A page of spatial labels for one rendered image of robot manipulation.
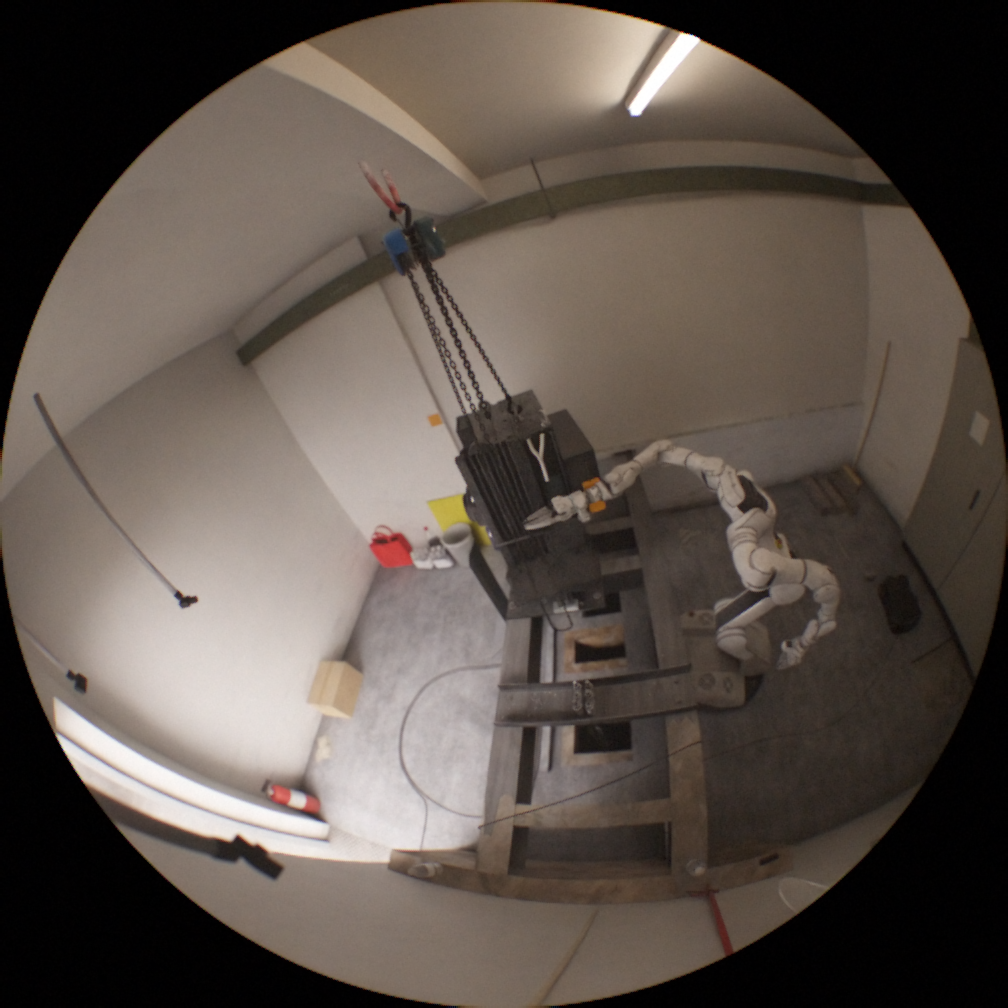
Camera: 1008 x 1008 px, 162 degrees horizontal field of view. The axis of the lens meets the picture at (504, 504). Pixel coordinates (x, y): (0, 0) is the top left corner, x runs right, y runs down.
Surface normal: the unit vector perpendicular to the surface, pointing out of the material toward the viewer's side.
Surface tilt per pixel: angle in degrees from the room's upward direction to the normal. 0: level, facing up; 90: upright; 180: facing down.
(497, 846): 0
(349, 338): 90
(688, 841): 0
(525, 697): 0
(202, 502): 90
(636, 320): 90
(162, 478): 90
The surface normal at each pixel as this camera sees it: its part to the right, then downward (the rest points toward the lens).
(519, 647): -0.33, -0.74
